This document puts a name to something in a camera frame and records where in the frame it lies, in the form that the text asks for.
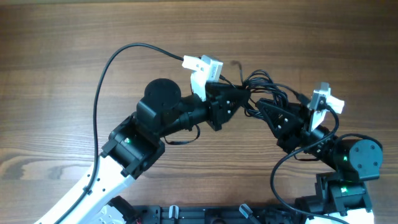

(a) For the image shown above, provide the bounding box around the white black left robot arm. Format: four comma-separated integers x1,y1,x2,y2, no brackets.
38,78,250,223

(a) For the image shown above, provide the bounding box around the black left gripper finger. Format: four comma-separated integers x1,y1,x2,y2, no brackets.
206,82,250,103
222,93,249,123

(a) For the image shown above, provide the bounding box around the black cable bundle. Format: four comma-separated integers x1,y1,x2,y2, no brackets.
219,60,312,119

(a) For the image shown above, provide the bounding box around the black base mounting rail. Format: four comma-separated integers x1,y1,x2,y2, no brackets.
133,203,299,224

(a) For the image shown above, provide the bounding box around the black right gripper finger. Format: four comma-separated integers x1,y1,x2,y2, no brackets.
271,103,307,115
255,98,304,139

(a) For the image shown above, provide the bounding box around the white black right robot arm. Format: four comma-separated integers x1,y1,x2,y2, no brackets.
256,98,383,223

